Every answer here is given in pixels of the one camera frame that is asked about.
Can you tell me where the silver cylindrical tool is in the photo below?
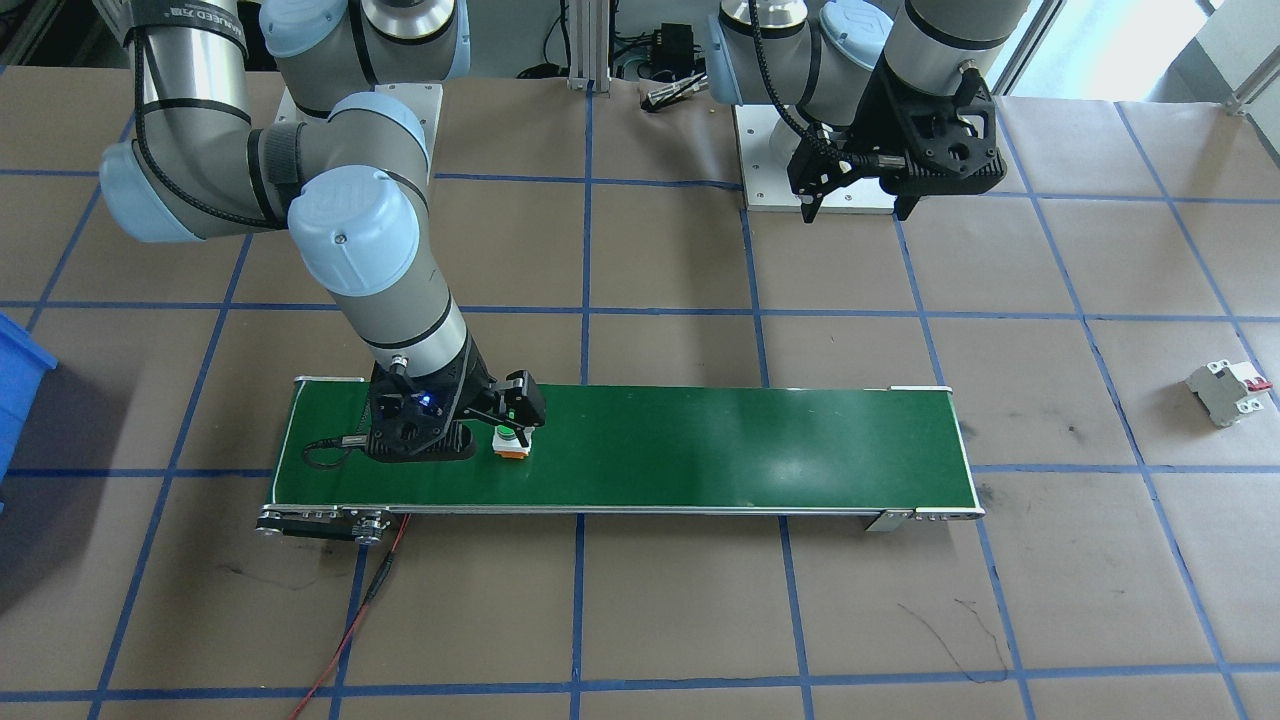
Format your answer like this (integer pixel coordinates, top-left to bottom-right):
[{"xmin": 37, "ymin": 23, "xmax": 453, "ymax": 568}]
[{"xmin": 643, "ymin": 78, "xmax": 712, "ymax": 113}]

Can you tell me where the green belt conveyor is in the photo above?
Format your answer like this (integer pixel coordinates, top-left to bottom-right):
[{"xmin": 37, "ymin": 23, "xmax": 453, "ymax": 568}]
[{"xmin": 255, "ymin": 376, "xmax": 987, "ymax": 546}]

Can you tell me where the black power adapter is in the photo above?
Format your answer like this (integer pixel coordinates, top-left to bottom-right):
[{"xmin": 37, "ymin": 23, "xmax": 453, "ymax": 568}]
[{"xmin": 649, "ymin": 24, "xmax": 707, "ymax": 72}]

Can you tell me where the large blue storage bin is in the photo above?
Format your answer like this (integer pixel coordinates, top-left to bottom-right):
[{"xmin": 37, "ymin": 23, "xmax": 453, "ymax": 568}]
[{"xmin": 0, "ymin": 311, "xmax": 59, "ymax": 506}]

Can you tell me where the white square base plate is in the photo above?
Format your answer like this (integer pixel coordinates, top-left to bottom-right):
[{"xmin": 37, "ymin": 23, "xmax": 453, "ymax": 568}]
[{"xmin": 732, "ymin": 100, "xmax": 901, "ymax": 214}]

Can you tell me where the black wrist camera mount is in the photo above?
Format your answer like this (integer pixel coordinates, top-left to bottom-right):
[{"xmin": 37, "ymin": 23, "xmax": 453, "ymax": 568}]
[
  {"xmin": 866, "ymin": 64, "xmax": 1009, "ymax": 198},
  {"xmin": 362, "ymin": 362, "xmax": 479, "ymax": 467}
]

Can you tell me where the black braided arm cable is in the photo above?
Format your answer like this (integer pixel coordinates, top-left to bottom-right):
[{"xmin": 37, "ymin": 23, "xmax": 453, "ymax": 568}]
[
  {"xmin": 746, "ymin": 0, "xmax": 853, "ymax": 166},
  {"xmin": 127, "ymin": 22, "xmax": 301, "ymax": 228}
]

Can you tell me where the thin black camera cable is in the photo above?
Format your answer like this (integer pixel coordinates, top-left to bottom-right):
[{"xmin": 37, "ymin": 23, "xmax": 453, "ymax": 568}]
[{"xmin": 302, "ymin": 431, "xmax": 374, "ymax": 472}]

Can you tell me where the red and black conveyor cable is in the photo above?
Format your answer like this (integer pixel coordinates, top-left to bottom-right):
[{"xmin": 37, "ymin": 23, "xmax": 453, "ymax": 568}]
[{"xmin": 288, "ymin": 513, "xmax": 412, "ymax": 720}]

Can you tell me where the aluminium profile post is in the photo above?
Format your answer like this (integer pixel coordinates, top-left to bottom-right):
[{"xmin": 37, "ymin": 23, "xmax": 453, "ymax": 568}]
[{"xmin": 566, "ymin": 0, "xmax": 614, "ymax": 94}]

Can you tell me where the white circuit breaker red switch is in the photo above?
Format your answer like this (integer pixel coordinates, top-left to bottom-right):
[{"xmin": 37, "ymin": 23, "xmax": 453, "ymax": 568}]
[{"xmin": 1185, "ymin": 359, "xmax": 1274, "ymax": 430}]

